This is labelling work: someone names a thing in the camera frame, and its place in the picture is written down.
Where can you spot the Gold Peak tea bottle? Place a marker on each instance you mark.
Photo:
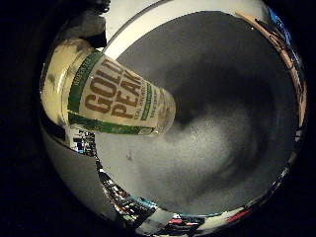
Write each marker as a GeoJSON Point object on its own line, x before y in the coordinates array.
{"type": "Point", "coordinates": [112, 95]}

